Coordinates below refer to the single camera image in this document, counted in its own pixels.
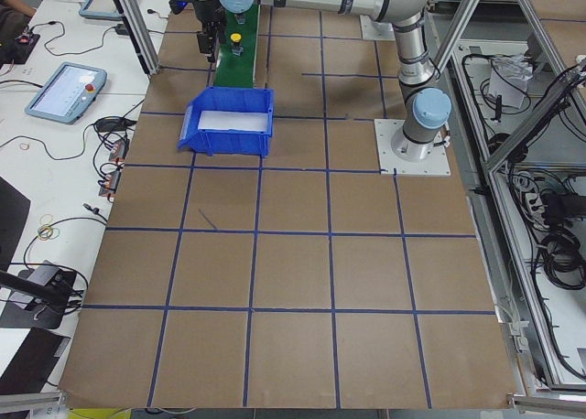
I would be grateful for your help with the near teach pendant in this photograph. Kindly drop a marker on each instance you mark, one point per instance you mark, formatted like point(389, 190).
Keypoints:
point(68, 93)

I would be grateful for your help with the teach pendant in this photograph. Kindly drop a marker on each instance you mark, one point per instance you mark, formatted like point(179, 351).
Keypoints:
point(68, 93)
point(100, 10)

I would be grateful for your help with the yellow push button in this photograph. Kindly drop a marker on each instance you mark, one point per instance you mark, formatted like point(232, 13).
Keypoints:
point(236, 44)

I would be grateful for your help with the left blue plastic bin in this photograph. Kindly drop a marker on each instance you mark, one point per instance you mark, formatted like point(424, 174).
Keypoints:
point(227, 120)

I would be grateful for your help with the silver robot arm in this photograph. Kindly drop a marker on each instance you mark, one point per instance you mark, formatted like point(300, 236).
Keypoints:
point(428, 108)

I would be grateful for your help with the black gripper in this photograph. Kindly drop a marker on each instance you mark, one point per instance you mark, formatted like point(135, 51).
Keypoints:
point(208, 13)

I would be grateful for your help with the far teach pendant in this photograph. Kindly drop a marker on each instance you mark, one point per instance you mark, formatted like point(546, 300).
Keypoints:
point(100, 10)

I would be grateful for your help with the black power adapter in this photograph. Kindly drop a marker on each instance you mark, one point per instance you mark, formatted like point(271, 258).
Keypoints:
point(121, 30)

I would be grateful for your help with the green conveyor belt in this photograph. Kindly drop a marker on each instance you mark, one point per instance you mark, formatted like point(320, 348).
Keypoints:
point(235, 64)

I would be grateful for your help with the aluminium frame post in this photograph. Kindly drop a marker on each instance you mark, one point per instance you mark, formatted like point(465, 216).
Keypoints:
point(139, 35)

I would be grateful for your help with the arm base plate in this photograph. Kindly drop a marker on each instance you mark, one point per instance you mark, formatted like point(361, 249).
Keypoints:
point(376, 31)
point(398, 156)

